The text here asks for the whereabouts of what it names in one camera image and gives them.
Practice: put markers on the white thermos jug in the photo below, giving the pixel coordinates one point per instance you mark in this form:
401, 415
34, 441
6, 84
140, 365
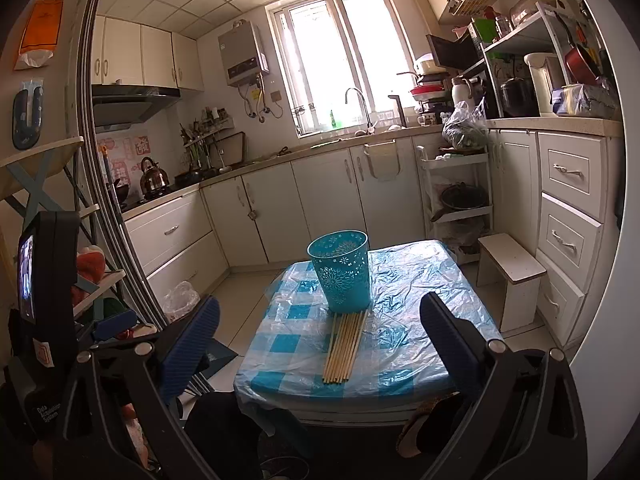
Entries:
460, 95

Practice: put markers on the white three-drawer cabinet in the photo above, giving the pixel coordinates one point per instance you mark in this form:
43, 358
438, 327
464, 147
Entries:
570, 220

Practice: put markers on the teal perforated plastic basket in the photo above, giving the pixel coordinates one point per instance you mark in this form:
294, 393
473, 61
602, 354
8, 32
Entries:
340, 280

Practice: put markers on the dish rack with dishes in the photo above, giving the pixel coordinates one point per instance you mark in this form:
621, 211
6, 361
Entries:
430, 92

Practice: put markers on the wall power socket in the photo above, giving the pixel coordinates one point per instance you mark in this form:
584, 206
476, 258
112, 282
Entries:
275, 96

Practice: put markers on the clear bag of food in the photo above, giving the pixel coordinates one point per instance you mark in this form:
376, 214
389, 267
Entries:
585, 102

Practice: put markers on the dark blue wall hanger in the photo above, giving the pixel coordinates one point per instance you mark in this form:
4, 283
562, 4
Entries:
22, 130

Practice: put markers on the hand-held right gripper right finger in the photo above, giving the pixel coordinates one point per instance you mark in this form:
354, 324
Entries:
450, 340

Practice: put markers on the clear plastic trash bag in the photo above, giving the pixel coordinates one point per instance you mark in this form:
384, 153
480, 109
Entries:
180, 302

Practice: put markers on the blue checked tablecloth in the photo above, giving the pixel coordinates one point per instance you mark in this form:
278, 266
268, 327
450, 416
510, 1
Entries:
400, 310

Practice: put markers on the chrome sink faucet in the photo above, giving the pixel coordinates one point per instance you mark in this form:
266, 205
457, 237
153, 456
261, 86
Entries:
367, 110

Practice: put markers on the white wall cabinets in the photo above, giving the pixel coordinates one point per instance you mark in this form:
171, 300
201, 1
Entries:
150, 55

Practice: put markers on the bundle of wooden chopsticks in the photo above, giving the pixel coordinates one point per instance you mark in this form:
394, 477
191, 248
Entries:
342, 350

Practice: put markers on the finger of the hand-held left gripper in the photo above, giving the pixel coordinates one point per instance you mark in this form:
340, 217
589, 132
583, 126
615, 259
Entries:
112, 322

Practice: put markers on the white two-drawer cabinet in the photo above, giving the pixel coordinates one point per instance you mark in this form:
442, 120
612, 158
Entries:
170, 240

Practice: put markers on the white electric water pot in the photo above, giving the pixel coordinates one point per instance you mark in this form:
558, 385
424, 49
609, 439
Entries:
542, 80

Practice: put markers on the over-door bag holder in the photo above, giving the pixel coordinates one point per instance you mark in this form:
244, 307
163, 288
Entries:
382, 160

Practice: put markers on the red frying pan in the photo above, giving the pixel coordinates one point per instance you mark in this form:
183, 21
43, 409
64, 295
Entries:
580, 62

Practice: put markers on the black range hood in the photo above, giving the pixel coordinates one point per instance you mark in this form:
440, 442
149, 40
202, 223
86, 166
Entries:
130, 105

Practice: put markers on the brown cutting board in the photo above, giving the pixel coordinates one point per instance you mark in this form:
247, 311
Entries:
232, 147

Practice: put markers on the orange paper bag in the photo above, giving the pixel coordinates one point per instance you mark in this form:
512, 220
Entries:
42, 27

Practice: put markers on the steel whistling kettle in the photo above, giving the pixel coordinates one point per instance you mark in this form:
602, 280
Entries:
154, 177

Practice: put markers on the white tall door cabinet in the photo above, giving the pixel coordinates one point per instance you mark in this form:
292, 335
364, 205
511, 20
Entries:
515, 185

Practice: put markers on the white sink base cabinets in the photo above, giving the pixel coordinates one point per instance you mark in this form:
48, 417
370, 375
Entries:
320, 200

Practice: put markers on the sliding door frame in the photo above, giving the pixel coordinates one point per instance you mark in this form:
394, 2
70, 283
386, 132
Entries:
145, 290

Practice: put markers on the kitchen window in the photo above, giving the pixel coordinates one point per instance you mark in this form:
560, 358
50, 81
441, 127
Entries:
340, 60

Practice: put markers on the orange red cloth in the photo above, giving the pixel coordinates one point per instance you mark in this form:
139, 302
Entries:
92, 270

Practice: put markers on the plastic bag of vegetables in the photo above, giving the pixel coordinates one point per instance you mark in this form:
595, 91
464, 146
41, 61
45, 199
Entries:
465, 132

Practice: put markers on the green plastic container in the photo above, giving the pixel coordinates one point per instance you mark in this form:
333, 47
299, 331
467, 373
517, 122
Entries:
484, 30

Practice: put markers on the wall-mounted gas water heater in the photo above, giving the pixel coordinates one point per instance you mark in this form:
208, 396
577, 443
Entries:
242, 55

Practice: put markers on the patterned slipper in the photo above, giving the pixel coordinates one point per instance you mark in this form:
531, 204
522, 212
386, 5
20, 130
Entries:
412, 427

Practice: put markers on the green glass bottle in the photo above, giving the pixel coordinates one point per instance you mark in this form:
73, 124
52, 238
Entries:
332, 120

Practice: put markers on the wooden folding shelf rack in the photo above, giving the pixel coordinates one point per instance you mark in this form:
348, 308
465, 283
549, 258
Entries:
37, 160

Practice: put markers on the black stove wok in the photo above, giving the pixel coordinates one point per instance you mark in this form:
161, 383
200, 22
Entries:
120, 192

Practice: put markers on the white rolling shelf cart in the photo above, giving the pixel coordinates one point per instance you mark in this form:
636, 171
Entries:
457, 215

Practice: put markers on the person's left leg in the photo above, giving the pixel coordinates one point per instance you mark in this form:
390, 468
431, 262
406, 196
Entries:
225, 435

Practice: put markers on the dark wok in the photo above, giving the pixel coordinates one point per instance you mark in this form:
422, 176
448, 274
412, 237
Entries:
462, 197

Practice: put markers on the small white step stool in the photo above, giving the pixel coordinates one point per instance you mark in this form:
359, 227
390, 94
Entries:
510, 260

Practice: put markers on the black rice cooker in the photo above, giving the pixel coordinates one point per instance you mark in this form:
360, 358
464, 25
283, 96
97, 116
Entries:
517, 97

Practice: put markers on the white countertop shelf rack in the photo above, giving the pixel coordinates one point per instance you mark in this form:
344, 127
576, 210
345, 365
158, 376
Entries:
515, 42

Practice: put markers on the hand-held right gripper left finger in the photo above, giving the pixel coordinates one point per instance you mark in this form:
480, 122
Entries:
192, 345

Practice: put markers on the dark blue dustpan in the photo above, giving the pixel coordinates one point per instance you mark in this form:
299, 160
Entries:
220, 355

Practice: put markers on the black microwave oven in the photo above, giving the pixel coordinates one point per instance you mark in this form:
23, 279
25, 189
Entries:
452, 52

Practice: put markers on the wall utensil rack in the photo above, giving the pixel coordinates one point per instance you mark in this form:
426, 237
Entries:
205, 132

